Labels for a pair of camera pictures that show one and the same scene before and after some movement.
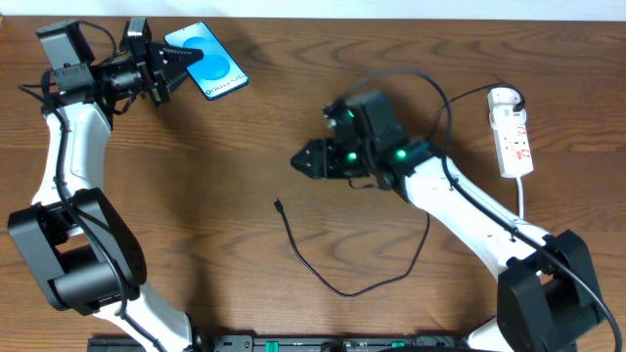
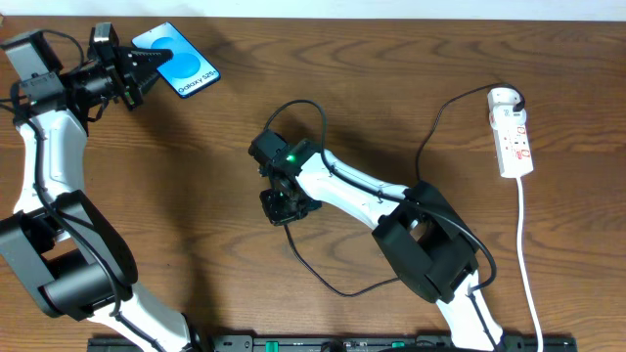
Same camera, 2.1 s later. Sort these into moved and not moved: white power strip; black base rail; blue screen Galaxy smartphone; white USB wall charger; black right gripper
Moved: black right gripper; blue screen Galaxy smartphone
Not moved: white USB wall charger; white power strip; black base rail
